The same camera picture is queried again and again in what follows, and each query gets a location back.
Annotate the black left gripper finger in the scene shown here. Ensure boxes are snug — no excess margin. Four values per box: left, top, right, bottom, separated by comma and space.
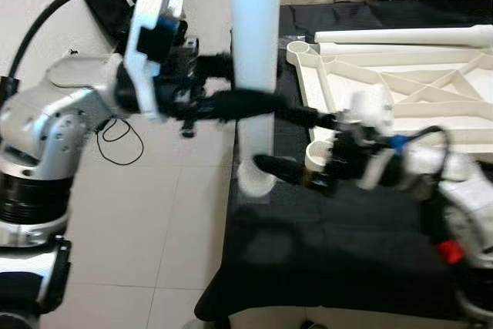
193, 52, 234, 82
191, 89, 290, 123

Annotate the black tablecloth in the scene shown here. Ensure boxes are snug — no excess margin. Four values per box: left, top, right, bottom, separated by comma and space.
193, 2, 493, 322

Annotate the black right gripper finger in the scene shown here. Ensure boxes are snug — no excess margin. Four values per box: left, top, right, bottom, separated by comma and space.
253, 154, 317, 190
275, 106, 340, 131

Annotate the black open suitcase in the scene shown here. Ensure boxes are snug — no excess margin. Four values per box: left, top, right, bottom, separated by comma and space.
81, 0, 136, 45

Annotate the black floor cable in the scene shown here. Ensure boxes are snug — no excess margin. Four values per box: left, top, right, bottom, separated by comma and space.
96, 117, 146, 166

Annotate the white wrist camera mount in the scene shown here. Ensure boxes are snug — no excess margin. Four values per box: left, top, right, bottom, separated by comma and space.
343, 86, 397, 191
123, 0, 186, 123

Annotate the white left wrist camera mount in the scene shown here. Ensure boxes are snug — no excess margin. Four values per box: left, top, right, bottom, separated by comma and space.
123, 0, 186, 123

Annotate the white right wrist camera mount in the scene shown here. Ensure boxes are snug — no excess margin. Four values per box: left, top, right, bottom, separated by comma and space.
343, 86, 397, 191

